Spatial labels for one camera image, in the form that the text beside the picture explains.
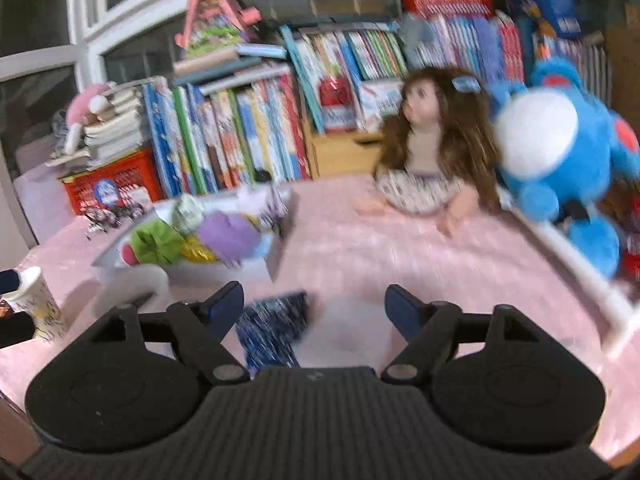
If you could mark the row of thin upright books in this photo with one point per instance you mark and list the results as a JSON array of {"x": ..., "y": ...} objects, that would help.
[{"x": 450, "y": 45}]

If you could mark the white and purple cloth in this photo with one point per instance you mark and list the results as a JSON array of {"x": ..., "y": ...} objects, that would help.
[{"x": 260, "y": 200}]

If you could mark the blue patterned cloth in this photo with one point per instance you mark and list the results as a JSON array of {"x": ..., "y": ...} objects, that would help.
[{"x": 272, "y": 330}]

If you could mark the black binder clip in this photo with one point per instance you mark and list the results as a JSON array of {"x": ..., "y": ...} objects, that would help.
[{"x": 272, "y": 220}]

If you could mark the stack of books under toy house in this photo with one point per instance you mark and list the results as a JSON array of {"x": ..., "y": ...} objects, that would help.
[{"x": 225, "y": 67}]

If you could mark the stack of flat paperback books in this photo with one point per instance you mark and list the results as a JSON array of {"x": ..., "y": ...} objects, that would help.
[{"x": 110, "y": 125}]

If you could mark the wooden drawer box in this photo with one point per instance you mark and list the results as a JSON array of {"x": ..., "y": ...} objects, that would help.
[{"x": 345, "y": 152}]

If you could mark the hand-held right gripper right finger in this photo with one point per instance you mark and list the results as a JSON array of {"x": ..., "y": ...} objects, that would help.
[{"x": 402, "y": 307}]

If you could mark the white shallow tray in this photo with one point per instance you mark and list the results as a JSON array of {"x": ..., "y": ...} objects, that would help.
[{"x": 277, "y": 255}]

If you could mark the red beer can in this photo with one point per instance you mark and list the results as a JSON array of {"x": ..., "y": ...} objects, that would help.
[{"x": 337, "y": 105}]

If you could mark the brown-haired doll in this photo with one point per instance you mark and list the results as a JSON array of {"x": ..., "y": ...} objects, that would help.
[{"x": 430, "y": 160}]

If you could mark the pink triangular toy house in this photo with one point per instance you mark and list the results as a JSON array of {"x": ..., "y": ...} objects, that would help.
[{"x": 212, "y": 15}]

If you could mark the pink plush toy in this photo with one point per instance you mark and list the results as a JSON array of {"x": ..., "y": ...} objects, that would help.
[{"x": 85, "y": 105}]

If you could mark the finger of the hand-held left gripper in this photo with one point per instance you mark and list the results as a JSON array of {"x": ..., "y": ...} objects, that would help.
[
  {"x": 15, "y": 330},
  {"x": 7, "y": 281}
]

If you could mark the green floral cloth hat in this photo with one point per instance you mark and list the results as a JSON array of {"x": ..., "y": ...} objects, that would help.
[{"x": 187, "y": 212}]

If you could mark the white label printer box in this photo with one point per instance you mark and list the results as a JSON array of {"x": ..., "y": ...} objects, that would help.
[{"x": 382, "y": 102}]

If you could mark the blue and white plush toy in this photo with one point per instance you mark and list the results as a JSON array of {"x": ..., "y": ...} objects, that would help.
[{"x": 560, "y": 160}]

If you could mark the row of upright picture books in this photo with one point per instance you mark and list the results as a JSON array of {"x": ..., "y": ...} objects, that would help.
[{"x": 235, "y": 135}]

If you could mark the white paper cup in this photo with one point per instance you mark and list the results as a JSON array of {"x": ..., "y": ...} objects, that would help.
[{"x": 40, "y": 305}]

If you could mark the red plastic basket with sticker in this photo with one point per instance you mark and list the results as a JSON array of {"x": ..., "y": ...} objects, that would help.
[{"x": 135, "y": 180}]

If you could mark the gold sequin pouch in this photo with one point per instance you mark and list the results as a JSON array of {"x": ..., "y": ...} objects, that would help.
[{"x": 199, "y": 252}]

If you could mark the pink tablecloth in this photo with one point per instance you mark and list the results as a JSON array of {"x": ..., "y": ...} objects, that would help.
[{"x": 375, "y": 260}]

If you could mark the green cloth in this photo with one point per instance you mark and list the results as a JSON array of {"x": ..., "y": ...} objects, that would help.
[{"x": 157, "y": 242}]

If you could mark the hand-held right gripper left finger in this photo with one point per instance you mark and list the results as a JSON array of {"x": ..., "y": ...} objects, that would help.
[{"x": 223, "y": 305}]

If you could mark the miniature black bicycle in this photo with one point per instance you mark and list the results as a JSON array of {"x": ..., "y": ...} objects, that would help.
[{"x": 112, "y": 215}]

